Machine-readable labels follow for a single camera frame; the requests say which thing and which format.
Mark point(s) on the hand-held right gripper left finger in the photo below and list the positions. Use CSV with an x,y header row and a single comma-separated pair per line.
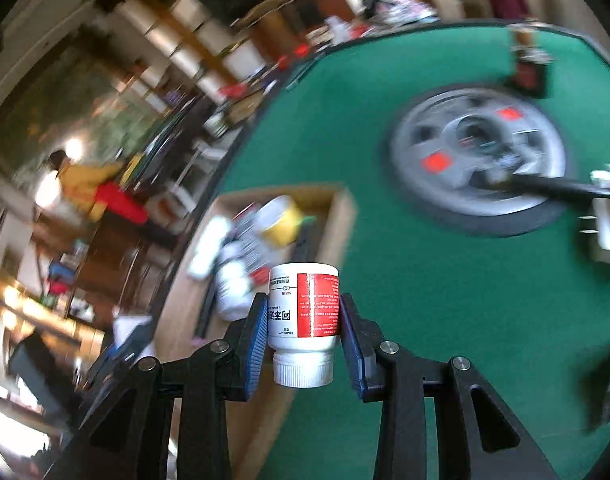
x,y
255,340

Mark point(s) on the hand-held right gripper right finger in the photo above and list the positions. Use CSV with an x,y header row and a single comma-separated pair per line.
x,y
352,350

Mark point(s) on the white bottle with red label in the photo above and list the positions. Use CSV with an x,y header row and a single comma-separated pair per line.
x,y
305,310

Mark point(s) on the cardboard box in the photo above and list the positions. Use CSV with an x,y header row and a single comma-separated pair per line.
x,y
337,230

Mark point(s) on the white soft item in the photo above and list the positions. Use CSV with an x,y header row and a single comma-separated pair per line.
x,y
234,285

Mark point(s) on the white cylindrical bottle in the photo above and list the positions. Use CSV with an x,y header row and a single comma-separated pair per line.
x,y
207,247

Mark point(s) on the yellow tape roll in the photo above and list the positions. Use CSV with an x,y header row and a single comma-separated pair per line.
x,y
282,225

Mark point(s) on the round grey table control panel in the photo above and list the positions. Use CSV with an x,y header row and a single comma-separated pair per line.
x,y
420,135

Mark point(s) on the dark glass bottle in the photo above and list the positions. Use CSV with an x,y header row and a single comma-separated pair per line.
x,y
530,72

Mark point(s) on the pile of clothes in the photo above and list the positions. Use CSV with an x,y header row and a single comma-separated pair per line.
x,y
400,10

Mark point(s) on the standing beige air conditioner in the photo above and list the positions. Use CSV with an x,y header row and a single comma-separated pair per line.
x,y
565,10

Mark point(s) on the large landscape wall painting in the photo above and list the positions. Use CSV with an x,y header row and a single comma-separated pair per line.
x,y
85,100

